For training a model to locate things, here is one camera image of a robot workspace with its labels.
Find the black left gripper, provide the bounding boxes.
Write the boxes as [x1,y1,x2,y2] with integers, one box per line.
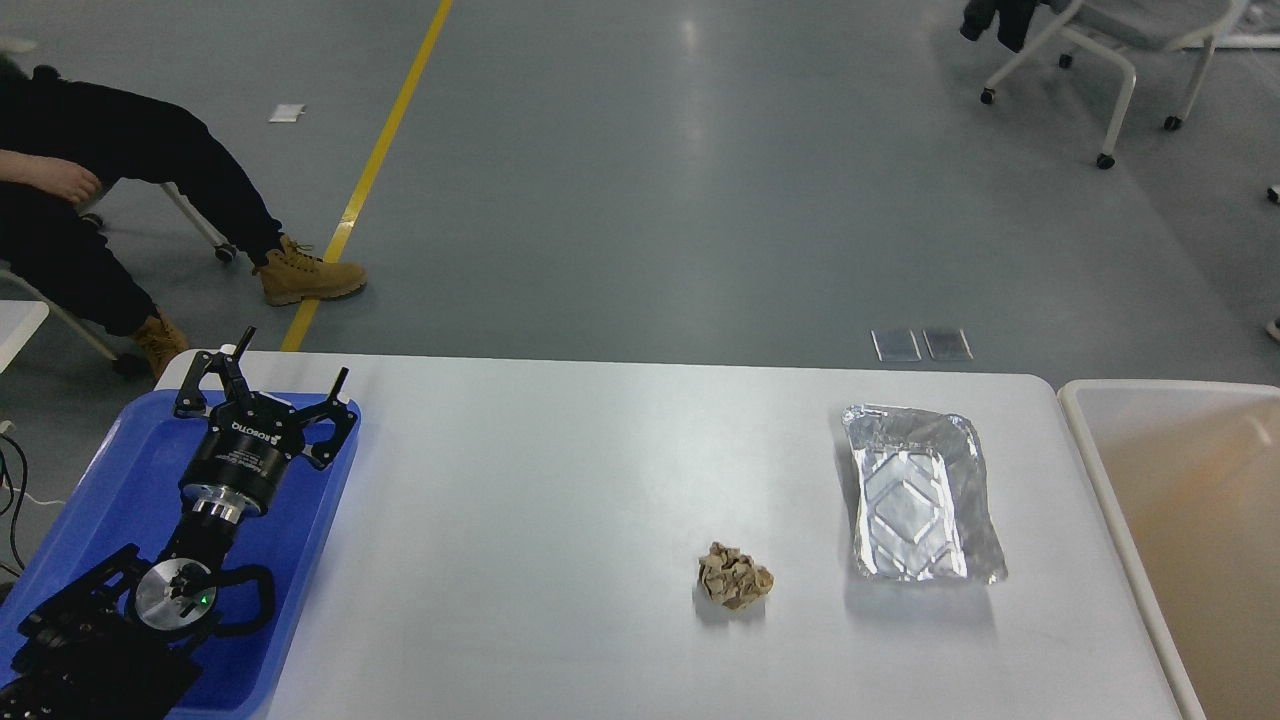
[175,328,358,518]

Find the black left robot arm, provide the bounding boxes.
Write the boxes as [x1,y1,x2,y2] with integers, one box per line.
[3,341,358,719]

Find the person's bare hand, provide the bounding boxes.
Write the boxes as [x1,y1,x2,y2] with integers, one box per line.
[1,149,102,206]

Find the tan boot near table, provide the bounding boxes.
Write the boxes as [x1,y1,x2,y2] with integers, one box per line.
[129,309,189,379]

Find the blue plastic tray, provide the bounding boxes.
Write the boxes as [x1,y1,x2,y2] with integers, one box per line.
[1,389,358,719]

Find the white chair under person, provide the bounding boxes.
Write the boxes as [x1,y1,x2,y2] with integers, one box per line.
[0,181,239,375]

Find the tan boot on line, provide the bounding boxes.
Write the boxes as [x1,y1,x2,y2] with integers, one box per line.
[251,234,369,307]

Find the white side table corner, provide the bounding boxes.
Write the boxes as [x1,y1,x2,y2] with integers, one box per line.
[0,300,49,372]

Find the seated person in black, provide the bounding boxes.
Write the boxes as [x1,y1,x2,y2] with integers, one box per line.
[0,58,285,337]

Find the crumpled brown paper ball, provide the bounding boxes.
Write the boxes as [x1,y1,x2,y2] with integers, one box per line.
[698,541,774,612]

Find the left metal floor plate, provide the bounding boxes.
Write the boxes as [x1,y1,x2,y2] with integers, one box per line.
[870,328,922,363]

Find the metal floor plate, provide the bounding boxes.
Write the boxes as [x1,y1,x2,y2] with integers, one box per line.
[870,328,922,363]
[922,327,974,363]

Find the aluminium foil tray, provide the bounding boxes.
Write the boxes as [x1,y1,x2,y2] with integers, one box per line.
[841,404,1009,584]

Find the right metal floor plate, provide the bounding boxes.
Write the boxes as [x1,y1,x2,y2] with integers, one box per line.
[922,327,974,363]

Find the dark jacket on chair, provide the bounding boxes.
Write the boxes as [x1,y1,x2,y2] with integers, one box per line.
[959,0,1071,53]

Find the beige plastic bin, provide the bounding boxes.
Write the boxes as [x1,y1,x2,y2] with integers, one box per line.
[1059,380,1279,719]

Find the white office chair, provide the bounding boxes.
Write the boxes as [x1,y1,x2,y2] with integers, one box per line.
[980,1,1251,170]

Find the black cables at left edge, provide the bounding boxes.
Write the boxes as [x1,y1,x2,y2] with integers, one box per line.
[0,420,65,582]

